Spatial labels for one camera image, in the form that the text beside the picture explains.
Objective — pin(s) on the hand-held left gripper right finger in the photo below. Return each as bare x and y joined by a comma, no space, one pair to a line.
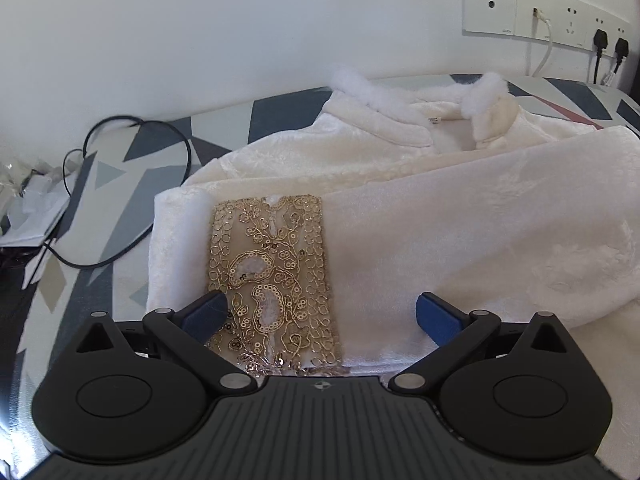
440,317

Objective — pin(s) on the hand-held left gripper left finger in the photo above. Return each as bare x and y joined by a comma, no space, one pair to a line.
205,317

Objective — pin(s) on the cream velvet dress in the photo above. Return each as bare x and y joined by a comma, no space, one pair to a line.
450,220

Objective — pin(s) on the pile of white papers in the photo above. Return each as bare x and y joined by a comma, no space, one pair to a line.
35,210

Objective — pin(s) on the white network wall socket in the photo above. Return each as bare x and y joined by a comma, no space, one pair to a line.
527,22

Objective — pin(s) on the white coaxial wall socket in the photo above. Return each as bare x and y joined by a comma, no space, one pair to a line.
492,5

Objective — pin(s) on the white power wall socket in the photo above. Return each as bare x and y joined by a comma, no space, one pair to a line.
600,17
572,20
621,27

